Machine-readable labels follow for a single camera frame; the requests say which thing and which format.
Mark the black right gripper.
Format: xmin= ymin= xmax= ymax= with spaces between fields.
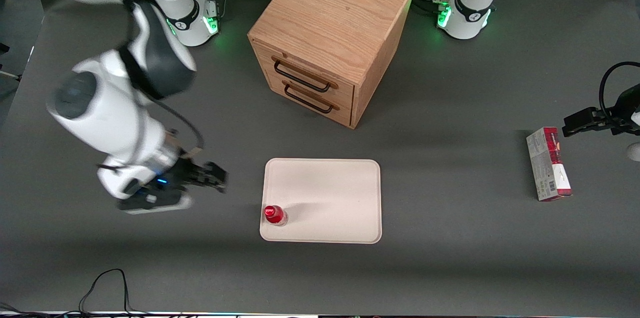
xmin=149 ymin=157 xmax=228 ymax=196

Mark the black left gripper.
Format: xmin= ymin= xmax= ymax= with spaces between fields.
xmin=562 ymin=84 xmax=640 ymax=138

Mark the red coke bottle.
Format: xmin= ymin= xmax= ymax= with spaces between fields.
xmin=264 ymin=205 xmax=289 ymax=227

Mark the beige plastic tray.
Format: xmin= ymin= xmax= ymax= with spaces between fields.
xmin=259 ymin=158 xmax=383 ymax=244

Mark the grey and red carton box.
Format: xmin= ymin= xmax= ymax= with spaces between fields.
xmin=526 ymin=127 xmax=573 ymax=202

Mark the wooden drawer cabinet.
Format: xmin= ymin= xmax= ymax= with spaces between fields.
xmin=247 ymin=0 xmax=415 ymax=130

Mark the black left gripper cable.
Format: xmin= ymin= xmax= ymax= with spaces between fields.
xmin=599 ymin=61 xmax=640 ymax=119

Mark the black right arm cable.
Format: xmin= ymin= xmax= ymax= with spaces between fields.
xmin=97 ymin=97 xmax=205 ymax=168

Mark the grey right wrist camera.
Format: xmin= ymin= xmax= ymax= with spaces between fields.
xmin=117 ymin=190 xmax=194 ymax=215

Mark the black metal drawer handle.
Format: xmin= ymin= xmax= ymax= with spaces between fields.
xmin=283 ymin=83 xmax=335 ymax=115
xmin=272 ymin=57 xmax=334 ymax=93

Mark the black cable at table edge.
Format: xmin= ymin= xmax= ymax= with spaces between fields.
xmin=0 ymin=268 xmax=151 ymax=318

